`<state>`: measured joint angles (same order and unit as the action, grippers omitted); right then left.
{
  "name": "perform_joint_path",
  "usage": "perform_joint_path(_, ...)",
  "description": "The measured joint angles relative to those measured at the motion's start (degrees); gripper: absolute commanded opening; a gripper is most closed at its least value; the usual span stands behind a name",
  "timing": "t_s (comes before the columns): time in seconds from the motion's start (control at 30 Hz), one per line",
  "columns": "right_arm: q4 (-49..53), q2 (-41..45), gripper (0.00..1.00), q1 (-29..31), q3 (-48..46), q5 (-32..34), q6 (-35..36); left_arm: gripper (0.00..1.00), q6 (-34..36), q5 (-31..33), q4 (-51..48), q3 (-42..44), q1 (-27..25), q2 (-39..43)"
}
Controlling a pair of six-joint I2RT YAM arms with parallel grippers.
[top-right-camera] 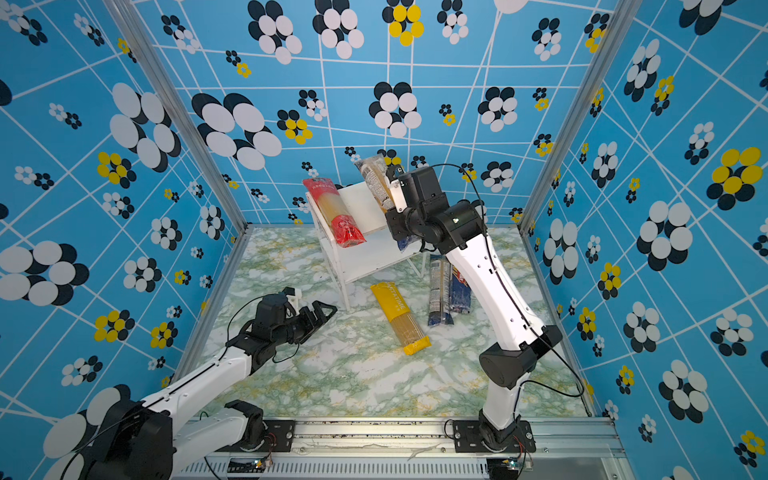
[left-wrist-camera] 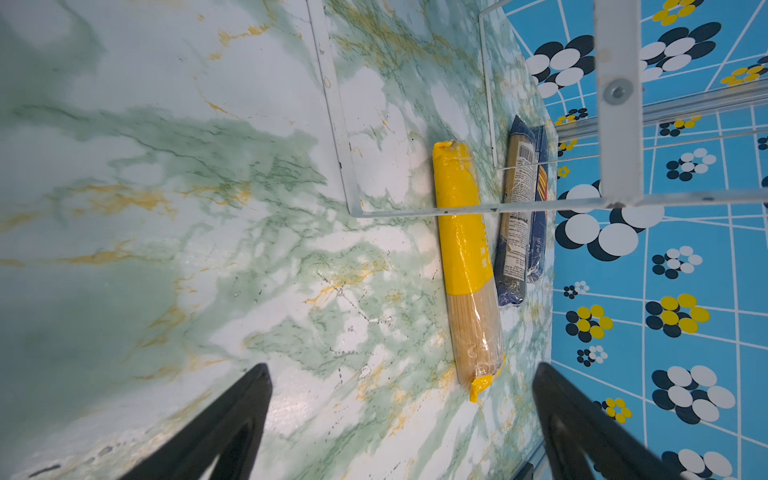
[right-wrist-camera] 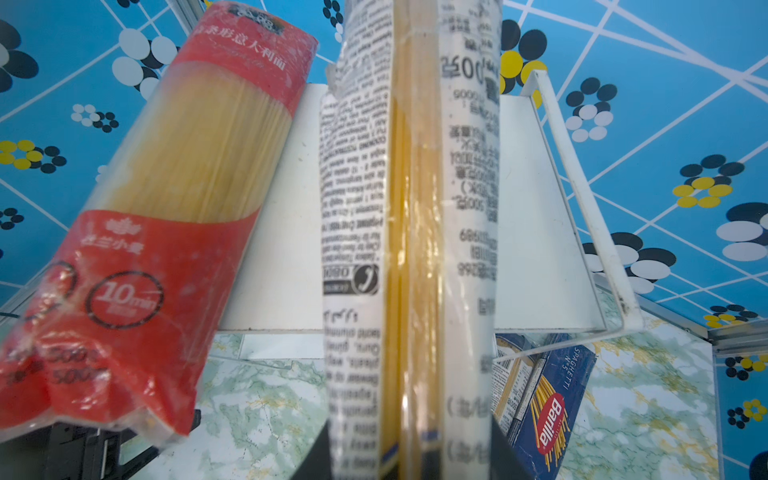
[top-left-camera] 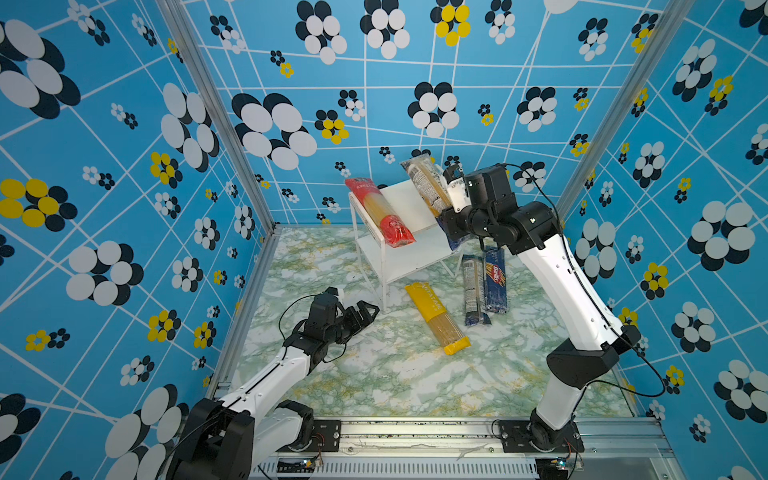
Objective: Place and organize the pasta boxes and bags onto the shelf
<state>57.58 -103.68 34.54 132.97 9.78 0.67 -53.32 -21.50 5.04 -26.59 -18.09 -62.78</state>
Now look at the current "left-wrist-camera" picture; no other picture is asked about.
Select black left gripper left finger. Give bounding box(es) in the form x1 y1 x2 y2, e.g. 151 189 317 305
123 363 273 479

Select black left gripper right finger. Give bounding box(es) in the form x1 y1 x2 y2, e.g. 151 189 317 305
532 362 680 479

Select white metal two-tier shelf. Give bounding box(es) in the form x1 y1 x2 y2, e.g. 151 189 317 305
307 1 767 219

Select yellow spaghetti bag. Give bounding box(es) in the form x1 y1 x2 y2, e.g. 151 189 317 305
433 140 505 403

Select clear dark spaghetti bag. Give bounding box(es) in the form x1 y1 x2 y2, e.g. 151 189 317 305
494 116 538 306

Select dark blue spaghetti box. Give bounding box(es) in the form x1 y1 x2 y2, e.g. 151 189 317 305
526 124 550 284

